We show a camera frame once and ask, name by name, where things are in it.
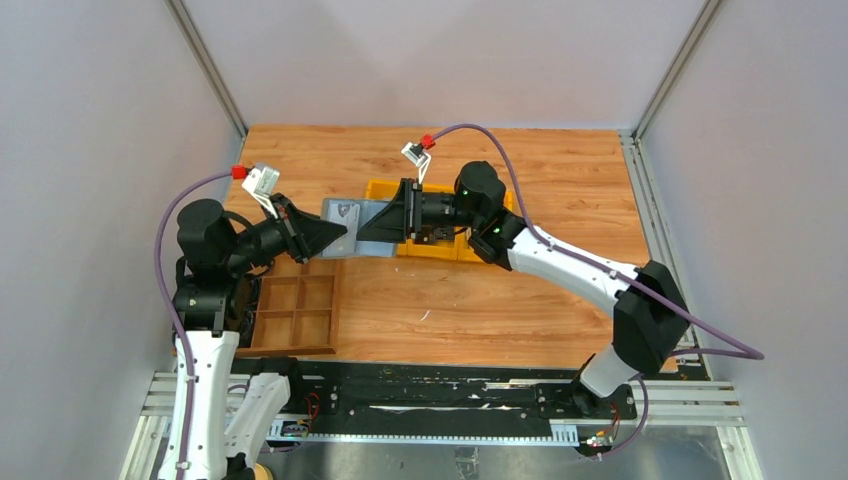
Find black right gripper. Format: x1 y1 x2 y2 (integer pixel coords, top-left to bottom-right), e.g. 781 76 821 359
358 178 482 244

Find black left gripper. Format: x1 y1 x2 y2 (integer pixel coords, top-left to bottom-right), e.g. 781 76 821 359
225 192 347 273

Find silver VIP card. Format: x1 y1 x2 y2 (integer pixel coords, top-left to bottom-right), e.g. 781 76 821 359
321 198 361 258

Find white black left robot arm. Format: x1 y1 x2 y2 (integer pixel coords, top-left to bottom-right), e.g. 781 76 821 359
158 194 348 479

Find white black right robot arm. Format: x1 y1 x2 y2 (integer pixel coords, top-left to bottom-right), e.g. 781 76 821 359
357 161 690 418

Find yellow bin with black cards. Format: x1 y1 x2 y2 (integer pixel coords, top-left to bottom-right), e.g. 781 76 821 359
408 186 460 261

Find yellow bin with silver cards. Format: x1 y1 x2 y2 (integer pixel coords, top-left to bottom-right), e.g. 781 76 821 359
366 179 410 257

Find black VIP card stack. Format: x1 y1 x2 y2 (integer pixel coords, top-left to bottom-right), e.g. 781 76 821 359
423 226 457 243

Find wooden compartment tray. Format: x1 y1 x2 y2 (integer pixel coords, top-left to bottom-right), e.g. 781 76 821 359
236 256 343 358

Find dark rolled belts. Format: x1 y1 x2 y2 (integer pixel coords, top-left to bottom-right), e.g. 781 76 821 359
172 274 261 348

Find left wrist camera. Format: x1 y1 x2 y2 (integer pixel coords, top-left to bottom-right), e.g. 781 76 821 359
241 163 280 219

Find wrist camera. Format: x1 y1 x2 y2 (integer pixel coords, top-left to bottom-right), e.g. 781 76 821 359
241 163 280 219
400 142 432 184

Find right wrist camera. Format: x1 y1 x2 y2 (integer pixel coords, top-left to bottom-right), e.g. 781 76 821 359
400 142 432 184

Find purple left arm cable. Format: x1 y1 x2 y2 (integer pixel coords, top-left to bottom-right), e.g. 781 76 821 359
153 165 250 480

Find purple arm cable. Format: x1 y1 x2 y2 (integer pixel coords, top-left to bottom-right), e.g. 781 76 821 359
153 165 250 480
420 123 766 458

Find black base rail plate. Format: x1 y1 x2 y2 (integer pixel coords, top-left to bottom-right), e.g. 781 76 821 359
231 358 637 438

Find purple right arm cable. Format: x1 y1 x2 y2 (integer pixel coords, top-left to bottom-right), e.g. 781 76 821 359
420 123 766 458

